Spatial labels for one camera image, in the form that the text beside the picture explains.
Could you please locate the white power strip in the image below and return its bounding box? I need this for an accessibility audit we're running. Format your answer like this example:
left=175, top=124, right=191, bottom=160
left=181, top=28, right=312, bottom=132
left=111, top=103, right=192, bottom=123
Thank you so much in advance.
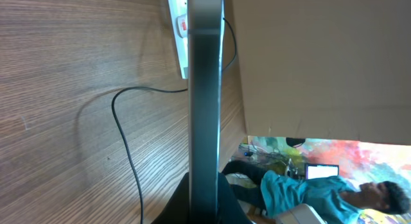
left=168, top=0, right=188, bottom=80

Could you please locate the colourful painted backdrop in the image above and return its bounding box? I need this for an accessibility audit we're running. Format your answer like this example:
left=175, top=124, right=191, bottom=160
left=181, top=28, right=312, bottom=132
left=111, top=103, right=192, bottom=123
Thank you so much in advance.
left=231, top=135, right=411, bottom=224

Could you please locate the black USB charging cable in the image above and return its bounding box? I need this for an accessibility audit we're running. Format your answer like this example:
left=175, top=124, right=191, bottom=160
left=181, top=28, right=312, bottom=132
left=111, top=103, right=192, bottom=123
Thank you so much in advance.
left=110, top=17, right=238, bottom=224

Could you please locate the Galaxy S25 smartphone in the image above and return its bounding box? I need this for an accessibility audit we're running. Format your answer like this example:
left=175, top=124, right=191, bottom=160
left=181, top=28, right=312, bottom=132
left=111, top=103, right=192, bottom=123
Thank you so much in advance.
left=188, top=0, right=223, bottom=223

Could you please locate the open laptop in background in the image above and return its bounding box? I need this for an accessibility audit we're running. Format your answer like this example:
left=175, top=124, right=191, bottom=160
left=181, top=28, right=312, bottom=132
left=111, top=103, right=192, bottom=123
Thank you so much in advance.
left=305, top=163, right=339, bottom=179

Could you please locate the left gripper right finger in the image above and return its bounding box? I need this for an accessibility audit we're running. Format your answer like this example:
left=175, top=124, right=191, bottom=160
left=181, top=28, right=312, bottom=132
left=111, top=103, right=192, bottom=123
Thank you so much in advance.
left=217, top=173, right=252, bottom=224

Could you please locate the person in teal shirt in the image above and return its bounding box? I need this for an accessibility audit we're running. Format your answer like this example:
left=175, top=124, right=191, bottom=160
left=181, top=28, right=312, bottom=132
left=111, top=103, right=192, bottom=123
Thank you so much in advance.
left=222, top=160, right=410, bottom=224

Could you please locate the brown cardboard board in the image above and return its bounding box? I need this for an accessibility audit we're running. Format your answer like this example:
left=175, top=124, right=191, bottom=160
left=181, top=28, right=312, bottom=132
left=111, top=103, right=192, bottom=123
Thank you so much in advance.
left=232, top=0, right=410, bottom=145

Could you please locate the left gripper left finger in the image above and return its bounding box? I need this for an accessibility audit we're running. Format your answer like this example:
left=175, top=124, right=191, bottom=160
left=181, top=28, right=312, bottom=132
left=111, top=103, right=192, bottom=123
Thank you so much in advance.
left=152, top=173, right=189, bottom=224

